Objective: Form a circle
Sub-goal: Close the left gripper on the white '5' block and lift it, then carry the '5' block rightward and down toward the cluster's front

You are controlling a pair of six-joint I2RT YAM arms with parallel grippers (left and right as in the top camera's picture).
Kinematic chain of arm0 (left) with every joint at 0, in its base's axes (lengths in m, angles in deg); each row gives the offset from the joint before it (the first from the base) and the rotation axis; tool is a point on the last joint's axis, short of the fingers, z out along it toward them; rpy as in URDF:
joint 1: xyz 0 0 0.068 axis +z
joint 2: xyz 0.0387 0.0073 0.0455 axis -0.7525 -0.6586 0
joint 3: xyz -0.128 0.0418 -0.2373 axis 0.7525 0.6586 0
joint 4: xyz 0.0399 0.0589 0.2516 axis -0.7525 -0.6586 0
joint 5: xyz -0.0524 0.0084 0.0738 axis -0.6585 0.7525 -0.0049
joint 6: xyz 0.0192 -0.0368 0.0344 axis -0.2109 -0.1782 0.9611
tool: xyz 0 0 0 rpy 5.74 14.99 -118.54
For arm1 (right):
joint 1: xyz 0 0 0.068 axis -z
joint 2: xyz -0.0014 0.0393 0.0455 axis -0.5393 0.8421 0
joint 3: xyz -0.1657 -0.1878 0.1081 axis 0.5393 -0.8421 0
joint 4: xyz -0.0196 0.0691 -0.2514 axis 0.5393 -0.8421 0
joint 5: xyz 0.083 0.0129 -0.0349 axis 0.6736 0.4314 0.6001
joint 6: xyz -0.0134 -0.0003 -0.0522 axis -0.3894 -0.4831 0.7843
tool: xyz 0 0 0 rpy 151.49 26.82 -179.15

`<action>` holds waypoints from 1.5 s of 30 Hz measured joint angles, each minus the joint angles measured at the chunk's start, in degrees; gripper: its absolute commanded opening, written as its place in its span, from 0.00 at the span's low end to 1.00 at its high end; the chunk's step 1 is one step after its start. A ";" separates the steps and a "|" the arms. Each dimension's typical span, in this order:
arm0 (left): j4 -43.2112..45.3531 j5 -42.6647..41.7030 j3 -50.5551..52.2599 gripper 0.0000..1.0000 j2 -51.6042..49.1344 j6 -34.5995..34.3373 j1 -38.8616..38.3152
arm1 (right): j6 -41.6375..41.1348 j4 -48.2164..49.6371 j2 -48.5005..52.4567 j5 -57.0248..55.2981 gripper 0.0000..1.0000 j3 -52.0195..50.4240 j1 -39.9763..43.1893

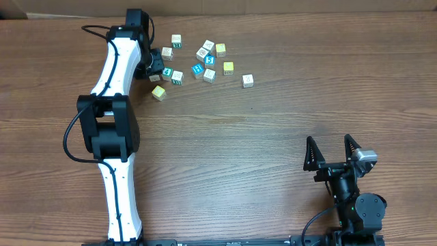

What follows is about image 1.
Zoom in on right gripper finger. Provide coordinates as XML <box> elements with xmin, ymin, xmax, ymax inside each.
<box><xmin>344</xmin><ymin>134</ymin><xmax>361</xmax><ymax>161</ymax></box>
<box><xmin>303</xmin><ymin>136</ymin><xmax>326</xmax><ymax>172</ymax></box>

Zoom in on white block plain top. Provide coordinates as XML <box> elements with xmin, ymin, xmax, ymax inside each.
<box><xmin>149</xmin><ymin>74</ymin><xmax>161</xmax><ymax>82</ymax></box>

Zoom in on teal number four block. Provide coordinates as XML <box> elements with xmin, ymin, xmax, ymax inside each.
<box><xmin>162</xmin><ymin>67</ymin><xmax>173</xmax><ymax>81</ymax></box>

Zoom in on yellow top wooden block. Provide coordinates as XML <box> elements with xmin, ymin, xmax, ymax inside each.
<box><xmin>152</xmin><ymin>85</ymin><xmax>167</xmax><ymax>101</ymax></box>

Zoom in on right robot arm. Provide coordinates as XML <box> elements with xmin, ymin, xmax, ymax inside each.
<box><xmin>300</xmin><ymin>135</ymin><xmax>387</xmax><ymax>246</ymax></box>

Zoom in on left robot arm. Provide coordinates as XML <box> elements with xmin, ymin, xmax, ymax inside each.
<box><xmin>74</xmin><ymin>9</ymin><xmax>165</xmax><ymax>245</ymax></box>

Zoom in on white block red letter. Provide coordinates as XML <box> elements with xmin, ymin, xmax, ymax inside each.
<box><xmin>161</xmin><ymin>47</ymin><xmax>173</xmax><ymax>61</ymax></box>

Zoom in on white block green side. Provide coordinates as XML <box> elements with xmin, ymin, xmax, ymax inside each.
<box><xmin>171</xmin><ymin>70</ymin><xmax>184</xmax><ymax>85</ymax></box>

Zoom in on block with green R side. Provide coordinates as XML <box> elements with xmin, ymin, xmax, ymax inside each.
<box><xmin>171</xmin><ymin>34</ymin><xmax>182</xmax><ymax>49</ymax></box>

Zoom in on blue letter H block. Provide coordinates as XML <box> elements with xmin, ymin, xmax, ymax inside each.
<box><xmin>191</xmin><ymin>64</ymin><xmax>205</xmax><ymax>79</ymax></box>

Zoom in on white block picture top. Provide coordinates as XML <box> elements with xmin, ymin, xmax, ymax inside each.
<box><xmin>196</xmin><ymin>47</ymin><xmax>209</xmax><ymax>62</ymax></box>

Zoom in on blue number five block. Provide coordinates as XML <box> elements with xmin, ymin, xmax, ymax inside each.
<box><xmin>204</xmin><ymin>55</ymin><xmax>216</xmax><ymax>69</ymax></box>

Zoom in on white block blue P side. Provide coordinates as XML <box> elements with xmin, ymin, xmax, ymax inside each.
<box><xmin>203</xmin><ymin>68</ymin><xmax>216</xmax><ymax>83</ymax></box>

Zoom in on white block tilted upper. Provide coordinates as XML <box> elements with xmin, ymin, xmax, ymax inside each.
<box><xmin>202</xmin><ymin>40</ymin><xmax>215</xmax><ymax>54</ymax></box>

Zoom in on yellow block upper right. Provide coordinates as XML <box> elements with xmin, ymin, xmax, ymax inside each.
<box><xmin>216</xmin><ymin>44</ymin><xmax>226</xmax><ymax>57</ymax></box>

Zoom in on yellow block right middle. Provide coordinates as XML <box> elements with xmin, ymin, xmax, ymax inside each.
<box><xmin>223</xmin><ymin>61</ymin><xmax>234</xmax><ymax>76</ymax></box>

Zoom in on white block far right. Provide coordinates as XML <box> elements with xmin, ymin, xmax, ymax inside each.
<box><xmin>242</xmin><ymin>74</ymin><xmax>254</xmax><ymax>88</ymax></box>

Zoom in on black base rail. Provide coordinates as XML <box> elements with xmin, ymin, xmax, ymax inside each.
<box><xmin>81</xmin><ymin>234</ymin><xmax>386</xmax><ymax>246</ymax></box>

